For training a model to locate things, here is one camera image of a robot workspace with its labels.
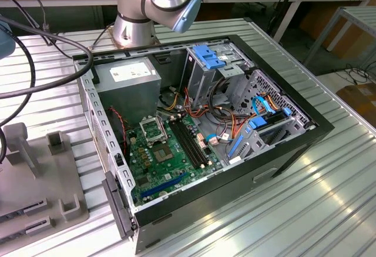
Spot grey power supply unit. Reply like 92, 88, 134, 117
93, 56, 163, 129

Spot black case fan red wire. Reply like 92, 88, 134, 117
108, 106, 132, 155

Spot grey metal optical bay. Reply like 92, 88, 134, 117
179, 41, 255, 111

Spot yellow and black wire bundle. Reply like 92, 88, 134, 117
160, 88, 180, 112

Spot black RAM slot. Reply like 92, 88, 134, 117
167, 117, 206, 169
175, 115, 214, 166

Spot flat blue data wire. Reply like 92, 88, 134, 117
251, 94, 277, 117

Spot thin grey dangling cable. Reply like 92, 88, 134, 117
88, 23, 117, 49
11, 0, 49, 31

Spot black plastic case latch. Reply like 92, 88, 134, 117
101, 171, 139, 240

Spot blue expansion slot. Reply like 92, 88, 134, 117
140, 172, 188, 199

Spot thick black cable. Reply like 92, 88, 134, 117
0, 15, 95, 99

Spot black floor cables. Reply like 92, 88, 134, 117
334, 64, 371, 86

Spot cardboard box with label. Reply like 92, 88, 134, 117
335, 82, 376, 128

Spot thin wire locking lever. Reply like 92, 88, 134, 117
157, 112, 170, 142

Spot large brown cardboard box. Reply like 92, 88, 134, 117
299, 4, 368, 61

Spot orange and black wire bundle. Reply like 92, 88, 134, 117
183, 88, 254, 145

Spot grey metal shelf frame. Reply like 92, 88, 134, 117
304, 5, 376, 68

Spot black tripod stand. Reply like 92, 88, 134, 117
266, 0, 305, 39

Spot hard disk in blue carrier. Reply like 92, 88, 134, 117
247, 107, 292, 131

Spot blue plastic bay rail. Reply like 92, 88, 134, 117
226, 127, 253, 160

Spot thin black cable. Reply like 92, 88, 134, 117
0, 0, 38, 163

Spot metal socket cover frame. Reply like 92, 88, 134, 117
138, 116, 169, 146

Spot perforated grey disk bay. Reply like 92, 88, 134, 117
226, 69, 317, 166

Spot black PC case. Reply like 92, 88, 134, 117
72, 34, 335, 255

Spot CPU socket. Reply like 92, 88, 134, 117
150, 141, 174, 164

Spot grey parts rack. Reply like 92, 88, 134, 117
0, 123, 90, 242

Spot blue plastic drive latch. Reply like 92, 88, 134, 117
193, 45, 226, 70

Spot green motherboard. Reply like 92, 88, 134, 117
126, 112, 227, 208

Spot thin blue wire white plug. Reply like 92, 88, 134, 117
204, 133, 233, 146

